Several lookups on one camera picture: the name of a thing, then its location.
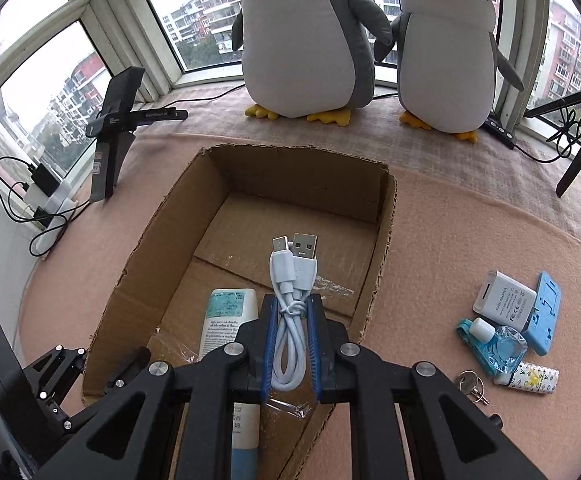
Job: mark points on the patterned white tube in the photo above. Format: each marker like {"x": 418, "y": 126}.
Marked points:
{"x": 535, "y": 377}

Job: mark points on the white lotion bottle blue cap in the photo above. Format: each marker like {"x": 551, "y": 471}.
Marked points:
{"x": 225, "y": 320}

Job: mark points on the black tripod stand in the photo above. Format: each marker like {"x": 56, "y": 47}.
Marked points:
{"x": 577, "y": 160}

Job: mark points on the white charger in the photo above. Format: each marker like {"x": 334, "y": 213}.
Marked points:
{"x": 33, "y": 197}

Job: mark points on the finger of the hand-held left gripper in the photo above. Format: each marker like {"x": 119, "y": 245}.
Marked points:
{"x": 128, "y": 367}
{"x": 53, "y": 365}

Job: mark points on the blue phone holder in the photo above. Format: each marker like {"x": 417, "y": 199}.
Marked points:
{"x": 545, "y": 320}

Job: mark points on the brown cardboard box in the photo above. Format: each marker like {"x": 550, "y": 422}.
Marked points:
{"x": 290, "y": 195}

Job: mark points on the black charger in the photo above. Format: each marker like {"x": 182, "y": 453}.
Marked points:
{"x": 43, "y": 177}

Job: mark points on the pink blanket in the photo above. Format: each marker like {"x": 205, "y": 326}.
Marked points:
{"x": 445, "y": 240}

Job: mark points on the white window frame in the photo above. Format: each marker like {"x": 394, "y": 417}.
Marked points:
{"x": 120, "y": 20}

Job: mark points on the beige woven cloth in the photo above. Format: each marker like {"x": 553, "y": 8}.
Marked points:
{"x": 320, "y": 135}

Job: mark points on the small blue bottle white cap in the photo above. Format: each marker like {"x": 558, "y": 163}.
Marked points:
{"x": 510, "y": 355}

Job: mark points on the white usb connector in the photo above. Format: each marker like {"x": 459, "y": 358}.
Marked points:
{"x": 295, "y": 270}

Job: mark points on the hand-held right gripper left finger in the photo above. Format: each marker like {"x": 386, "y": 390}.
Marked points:
{"x": 266, "y": 350}

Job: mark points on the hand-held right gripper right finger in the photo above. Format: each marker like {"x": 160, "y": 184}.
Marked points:
{"x": 315, "y": 355}

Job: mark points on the black device on stand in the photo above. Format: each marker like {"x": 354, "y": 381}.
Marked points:
{"x": 115, "y": 100}

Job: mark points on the large plush penguin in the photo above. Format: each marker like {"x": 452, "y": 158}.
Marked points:
{"x": 295, "y": 35}

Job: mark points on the small plush penguin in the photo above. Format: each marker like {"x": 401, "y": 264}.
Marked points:
{"x": 445, "y": 60}

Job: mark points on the white power strip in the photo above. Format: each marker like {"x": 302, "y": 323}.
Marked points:
{"x": 55, "y": 205}

